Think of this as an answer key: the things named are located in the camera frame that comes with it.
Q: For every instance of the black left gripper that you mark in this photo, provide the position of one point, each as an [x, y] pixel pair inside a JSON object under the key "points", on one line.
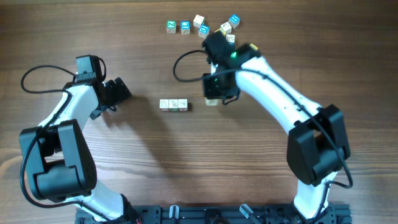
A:
{"points": [[118, 96]]}

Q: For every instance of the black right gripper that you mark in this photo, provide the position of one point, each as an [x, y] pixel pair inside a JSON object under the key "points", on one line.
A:
{"points": [[211, 93]]}

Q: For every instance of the red A letter block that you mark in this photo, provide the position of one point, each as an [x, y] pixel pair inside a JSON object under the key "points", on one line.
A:
{"points": [[211, 102]]}

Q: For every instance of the white block red V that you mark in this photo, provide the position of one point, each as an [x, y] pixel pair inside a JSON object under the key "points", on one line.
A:
{"points": [[182, 104]]}

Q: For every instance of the white block red side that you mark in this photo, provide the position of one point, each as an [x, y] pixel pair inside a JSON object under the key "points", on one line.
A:
{"points": [[164, 104]]}

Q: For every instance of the white block green side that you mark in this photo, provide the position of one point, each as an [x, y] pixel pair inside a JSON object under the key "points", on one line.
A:
{"points": [[173, 105]]}

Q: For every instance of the lone yellow block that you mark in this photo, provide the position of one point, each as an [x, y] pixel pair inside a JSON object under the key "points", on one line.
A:
{"points": [[254, 47]]}

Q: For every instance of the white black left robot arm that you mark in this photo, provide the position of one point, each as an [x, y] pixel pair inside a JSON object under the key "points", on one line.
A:
{"points": [[57, 166]]}

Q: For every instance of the white block blue bottom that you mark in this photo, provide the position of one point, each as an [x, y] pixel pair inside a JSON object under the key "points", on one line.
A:
{"points": [[230, 39]]}

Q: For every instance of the yellow block in cluster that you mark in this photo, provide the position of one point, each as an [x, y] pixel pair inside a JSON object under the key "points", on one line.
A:
{"points": [[220, 30]]}

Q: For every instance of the blue D letter block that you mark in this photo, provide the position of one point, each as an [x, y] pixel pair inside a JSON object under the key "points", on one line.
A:
{"points": [[203, 31]]}

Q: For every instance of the white block blue side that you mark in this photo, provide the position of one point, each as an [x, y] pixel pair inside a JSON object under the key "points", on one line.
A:
{"points": [[226, 27]]}

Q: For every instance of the blue block far right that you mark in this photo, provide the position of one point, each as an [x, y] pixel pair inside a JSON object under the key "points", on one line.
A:
{"points": [[234, 21]]}

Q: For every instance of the white picture block top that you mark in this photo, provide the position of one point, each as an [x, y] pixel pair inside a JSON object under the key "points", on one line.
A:
{"points": [[198, 21]]}

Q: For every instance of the blue L letter block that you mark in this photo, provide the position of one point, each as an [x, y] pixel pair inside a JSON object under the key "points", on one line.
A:
{"points": [[185, 27]]}

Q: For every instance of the green Z letter block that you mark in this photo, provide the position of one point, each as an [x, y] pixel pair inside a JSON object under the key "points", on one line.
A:
{"points": [[171, 26]]}

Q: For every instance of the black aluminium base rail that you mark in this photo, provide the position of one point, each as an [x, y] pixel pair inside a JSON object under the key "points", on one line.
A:
{"points": [[277, 213]]}

